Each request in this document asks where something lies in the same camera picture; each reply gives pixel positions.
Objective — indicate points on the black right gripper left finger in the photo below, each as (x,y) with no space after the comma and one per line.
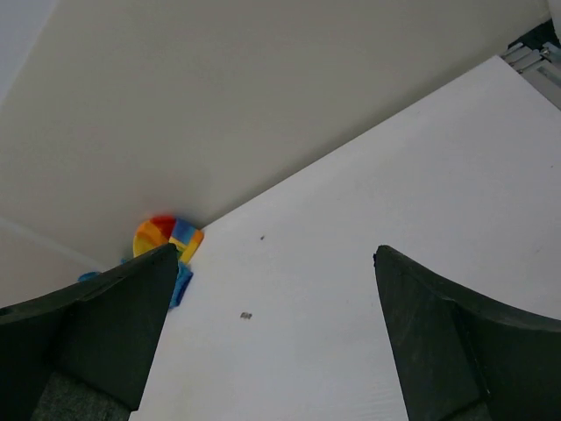
(85,352)

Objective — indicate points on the aluminium frame rail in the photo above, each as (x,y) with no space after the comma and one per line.
(535,56)

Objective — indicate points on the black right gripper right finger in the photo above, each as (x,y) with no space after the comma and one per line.
(460,355)

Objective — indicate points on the rainbow striped hooded jacket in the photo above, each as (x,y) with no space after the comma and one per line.
(160,231)

